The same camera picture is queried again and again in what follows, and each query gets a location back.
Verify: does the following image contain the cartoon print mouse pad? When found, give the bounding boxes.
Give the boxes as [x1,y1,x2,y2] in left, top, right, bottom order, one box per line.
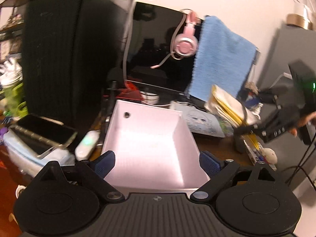
[184,107,226,138]

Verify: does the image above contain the black and white book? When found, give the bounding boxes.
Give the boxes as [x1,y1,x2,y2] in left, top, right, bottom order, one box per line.
[243,139,277,171]

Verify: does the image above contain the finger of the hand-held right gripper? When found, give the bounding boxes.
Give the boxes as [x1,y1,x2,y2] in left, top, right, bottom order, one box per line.
[233,123,266,136]
[257,88,282,109]

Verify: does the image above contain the white cardboard drawer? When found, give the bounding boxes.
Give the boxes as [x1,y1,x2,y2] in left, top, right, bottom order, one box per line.
[101,99,211,193]

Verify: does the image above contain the black cable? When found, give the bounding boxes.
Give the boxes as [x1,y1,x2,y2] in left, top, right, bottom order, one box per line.
[286,133,316,186]

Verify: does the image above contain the red wires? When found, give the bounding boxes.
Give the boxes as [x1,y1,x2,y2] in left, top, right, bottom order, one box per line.
[102,80,144,102]

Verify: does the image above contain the cluttered shelf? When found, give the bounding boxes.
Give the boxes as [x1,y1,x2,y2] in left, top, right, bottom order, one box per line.
[0,0,33,63]

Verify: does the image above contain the black computer monitor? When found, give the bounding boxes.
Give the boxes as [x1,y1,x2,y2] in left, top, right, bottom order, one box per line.
[121,1,260,100]

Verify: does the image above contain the pink headset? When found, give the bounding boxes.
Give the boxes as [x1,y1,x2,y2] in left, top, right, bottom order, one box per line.
[150,9,201,69]

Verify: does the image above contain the grey panel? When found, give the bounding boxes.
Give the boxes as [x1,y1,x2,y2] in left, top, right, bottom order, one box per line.
[256,23,316,198]

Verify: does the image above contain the green bottle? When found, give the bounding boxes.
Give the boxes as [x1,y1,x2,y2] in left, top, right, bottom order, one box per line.
[0,57,29,119]

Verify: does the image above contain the yellow and white plastic bag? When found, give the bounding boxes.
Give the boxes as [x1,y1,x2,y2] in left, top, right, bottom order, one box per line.
[204,84,261,151]

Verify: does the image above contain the black computer tower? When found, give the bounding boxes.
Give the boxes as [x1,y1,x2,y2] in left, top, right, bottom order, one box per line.
[22,0,135,139]

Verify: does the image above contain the light blue tissue pack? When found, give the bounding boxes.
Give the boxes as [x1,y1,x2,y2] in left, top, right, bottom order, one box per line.
[4,128,76,177]

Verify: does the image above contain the person's right hand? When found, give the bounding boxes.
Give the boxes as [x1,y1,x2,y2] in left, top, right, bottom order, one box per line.
[288,112,316,137]

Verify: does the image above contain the smartphone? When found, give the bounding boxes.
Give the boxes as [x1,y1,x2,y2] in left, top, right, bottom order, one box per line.
[10,114,78,160]

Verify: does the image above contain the light blue towel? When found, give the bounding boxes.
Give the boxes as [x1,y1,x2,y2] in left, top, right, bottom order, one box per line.
[186,15,257,102]

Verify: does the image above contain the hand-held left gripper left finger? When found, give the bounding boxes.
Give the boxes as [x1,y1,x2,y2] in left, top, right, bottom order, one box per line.
[33,150,125,203]

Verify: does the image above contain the white plush toy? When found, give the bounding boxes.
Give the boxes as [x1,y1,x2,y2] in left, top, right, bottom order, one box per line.
[262,148,277,165]

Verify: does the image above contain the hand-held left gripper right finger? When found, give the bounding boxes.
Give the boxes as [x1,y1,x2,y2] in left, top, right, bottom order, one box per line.
[190,150,282,201]

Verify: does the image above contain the white oval device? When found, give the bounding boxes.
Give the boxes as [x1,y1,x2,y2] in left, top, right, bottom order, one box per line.
[75,130,101,161]

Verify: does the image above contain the gold round lamp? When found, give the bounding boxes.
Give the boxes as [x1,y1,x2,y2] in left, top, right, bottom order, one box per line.
[286,0,316,31]

